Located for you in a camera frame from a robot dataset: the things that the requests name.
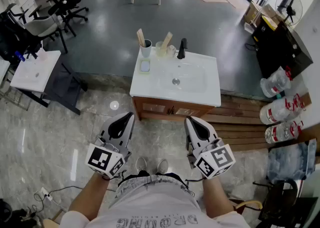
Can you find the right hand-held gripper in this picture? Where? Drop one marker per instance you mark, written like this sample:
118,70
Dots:
217,159

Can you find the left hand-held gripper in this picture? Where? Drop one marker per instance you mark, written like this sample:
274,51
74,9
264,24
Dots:
100,159

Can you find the grey-blue cup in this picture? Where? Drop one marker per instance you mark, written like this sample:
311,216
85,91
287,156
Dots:
145,51

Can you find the clear yellowish cup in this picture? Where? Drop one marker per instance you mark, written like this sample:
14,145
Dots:
159,50

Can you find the person's left forearm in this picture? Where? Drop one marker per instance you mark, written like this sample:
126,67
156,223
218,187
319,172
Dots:
87,197

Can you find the person's right forearm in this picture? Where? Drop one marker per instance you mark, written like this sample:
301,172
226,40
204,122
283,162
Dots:
217,197

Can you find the wooden vanity cabinet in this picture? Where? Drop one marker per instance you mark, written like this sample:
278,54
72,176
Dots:
155,117

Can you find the person's left white shoe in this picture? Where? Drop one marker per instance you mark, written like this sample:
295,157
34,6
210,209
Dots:
141,165

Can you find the person's white shoe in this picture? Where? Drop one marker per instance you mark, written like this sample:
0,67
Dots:
141,165
162,166

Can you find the group of water jugs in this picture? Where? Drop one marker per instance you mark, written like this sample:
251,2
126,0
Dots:
237,121

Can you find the person's right white shoe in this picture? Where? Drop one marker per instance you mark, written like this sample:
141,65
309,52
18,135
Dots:
162,166

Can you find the person's black trousers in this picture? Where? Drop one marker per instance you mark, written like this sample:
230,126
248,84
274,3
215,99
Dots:
172,175

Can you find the metal sink drain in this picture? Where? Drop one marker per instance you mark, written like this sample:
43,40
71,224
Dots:
176,81

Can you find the person's patterned white garment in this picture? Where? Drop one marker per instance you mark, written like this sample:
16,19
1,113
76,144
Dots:
150,184

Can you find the green soap dish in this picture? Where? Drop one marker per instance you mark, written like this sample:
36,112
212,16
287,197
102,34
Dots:
139,66

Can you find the pale blue soap bar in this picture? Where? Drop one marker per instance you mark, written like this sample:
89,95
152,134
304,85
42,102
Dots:
145,66

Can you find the black sink stand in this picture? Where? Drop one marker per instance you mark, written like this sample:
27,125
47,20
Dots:
65,89

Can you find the small clear glass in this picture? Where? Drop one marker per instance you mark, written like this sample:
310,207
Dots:
171,51

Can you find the large clear water bottle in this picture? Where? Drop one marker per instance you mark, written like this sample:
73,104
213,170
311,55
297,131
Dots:
277,110
275,83
280,133

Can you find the person's white printed t-shirt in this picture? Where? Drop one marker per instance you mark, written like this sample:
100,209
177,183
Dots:
155,212

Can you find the small white side table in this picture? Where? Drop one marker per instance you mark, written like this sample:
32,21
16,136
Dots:
37,81

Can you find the bluish plastic wrapped bundle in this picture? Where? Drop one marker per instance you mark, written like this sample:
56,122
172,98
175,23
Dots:
290,162

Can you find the white power strip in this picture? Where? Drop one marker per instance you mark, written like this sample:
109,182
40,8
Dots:
47,194

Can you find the small white box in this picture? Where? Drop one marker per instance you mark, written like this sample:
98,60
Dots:
248,28

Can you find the large black box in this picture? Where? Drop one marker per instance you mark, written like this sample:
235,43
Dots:
282,51

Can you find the tan wooden stool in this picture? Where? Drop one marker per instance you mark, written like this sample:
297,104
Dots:
50,223

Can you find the small black faucet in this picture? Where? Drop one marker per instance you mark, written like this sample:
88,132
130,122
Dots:
32,52

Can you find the black bin with yellow lid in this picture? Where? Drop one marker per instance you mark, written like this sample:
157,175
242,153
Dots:
262,31

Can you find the blue capped bottle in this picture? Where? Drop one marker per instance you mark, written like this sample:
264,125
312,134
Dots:
20,56

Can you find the grey upholstered chair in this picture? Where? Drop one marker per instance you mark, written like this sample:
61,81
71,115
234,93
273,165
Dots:
42,27

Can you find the cardboard box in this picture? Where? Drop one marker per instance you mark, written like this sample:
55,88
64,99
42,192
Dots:
251,12
271,11

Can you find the black equipment pile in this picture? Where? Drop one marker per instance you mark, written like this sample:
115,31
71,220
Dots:
20,215

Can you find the black mesh office chair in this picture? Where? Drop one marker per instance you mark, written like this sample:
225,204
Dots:
15,34

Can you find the white desk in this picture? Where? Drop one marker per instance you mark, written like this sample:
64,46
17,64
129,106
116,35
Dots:
32,0

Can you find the black pedestal fan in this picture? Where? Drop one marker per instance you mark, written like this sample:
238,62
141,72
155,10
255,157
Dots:
290,9

